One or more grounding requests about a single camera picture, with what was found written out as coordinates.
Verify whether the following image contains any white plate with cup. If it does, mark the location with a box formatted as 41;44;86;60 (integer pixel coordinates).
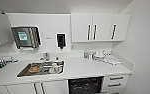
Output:
49;61;64;75

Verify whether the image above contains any stack of white bowls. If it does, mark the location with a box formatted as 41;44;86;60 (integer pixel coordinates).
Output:
92;49;108;62

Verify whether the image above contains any blue dish soap bottle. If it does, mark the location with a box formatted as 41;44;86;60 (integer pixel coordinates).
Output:
83;49;90;60

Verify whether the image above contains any small wall label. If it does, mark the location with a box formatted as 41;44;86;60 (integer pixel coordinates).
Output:
45;36;53;41

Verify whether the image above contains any black wall soap dispenser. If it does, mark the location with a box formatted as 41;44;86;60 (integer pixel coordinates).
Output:
55;32;67;51

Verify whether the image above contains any stainless steel dishwasher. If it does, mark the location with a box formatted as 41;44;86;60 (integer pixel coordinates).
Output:
67;75;105;94

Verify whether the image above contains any small chrome sink knob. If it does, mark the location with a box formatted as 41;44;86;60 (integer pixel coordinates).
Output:
54;56;60;62

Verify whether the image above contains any steel paper towel dispenser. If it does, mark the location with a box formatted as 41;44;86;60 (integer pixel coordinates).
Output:
10;25;42;50

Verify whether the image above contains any chrome sink faucet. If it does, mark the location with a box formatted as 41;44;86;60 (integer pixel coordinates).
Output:
39;52;51;63

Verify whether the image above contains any white two-door sink cabinet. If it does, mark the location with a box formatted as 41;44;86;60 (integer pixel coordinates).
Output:
5;80;69;94

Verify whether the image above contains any stainless steel sink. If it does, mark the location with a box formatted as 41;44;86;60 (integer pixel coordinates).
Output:
16;59;66;78

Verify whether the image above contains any clear food container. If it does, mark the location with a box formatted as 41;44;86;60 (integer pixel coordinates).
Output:
28;64;43;74

